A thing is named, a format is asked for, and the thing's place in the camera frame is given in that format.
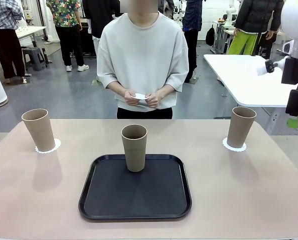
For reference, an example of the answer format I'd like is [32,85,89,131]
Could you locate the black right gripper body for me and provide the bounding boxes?
[280,57,298,85]

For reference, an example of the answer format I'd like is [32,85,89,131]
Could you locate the person in black top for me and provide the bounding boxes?
[82,0,121,57]

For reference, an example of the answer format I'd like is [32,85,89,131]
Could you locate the person in black printed trousers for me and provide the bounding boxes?
[257,31,277,60]

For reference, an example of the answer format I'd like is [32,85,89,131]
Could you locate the person in grey sweatshirt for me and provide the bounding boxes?
[96,0,190,120]

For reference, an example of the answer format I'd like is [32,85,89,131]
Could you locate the person in black puffer jacket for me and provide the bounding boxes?
[226,0,285,56]

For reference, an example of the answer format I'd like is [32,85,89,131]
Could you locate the person's right forearm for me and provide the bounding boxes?
[105,82,130,97]

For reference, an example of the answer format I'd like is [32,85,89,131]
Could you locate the black backpack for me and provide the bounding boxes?
[205,24,216,47]

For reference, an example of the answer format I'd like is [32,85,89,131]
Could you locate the grey background table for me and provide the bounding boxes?
[212,19,237,55]

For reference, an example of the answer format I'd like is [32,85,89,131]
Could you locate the white background desk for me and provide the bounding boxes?
[13,25,48,48]

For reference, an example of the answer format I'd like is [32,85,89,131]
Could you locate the black plastic tray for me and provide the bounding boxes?
[78,154,193,222]

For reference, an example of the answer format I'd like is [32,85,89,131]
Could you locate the person in floral shirt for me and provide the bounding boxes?
[46,0,90,73]

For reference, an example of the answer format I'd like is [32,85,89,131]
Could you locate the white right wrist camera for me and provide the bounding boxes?
[255,59,290,77]

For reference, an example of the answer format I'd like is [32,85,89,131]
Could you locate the person in blue checked shirt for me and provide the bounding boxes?
[181,0,202,83]

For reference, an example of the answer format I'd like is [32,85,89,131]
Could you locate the thin black pole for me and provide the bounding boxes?
[250,31,263,57]

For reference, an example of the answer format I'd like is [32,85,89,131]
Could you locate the grey plastic stool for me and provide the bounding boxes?
[22,46,49,71]

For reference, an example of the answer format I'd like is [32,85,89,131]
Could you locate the white scalloped paper coaster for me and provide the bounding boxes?
[222,136,248,153]
[34,137,62,154]
[129,92,150,101]

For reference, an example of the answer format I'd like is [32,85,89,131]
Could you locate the person's right hand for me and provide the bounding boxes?
[123,89,141,106]

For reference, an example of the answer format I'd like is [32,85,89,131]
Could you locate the person's left hand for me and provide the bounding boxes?
[145,92,164,109]

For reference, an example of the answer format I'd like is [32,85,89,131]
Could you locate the large white table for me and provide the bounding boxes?
[203,53,298,136]

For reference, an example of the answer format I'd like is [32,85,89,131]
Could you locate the tall beige cup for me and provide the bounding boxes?
[21,108,56,153]
[226,106,257,149]
[120,124,148,173]

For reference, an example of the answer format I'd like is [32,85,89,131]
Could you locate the person's left forearm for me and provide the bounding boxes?
[155,84,176,100]

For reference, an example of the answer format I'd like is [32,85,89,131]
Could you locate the person in plaid shirt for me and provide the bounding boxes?
[0,0,27,85]

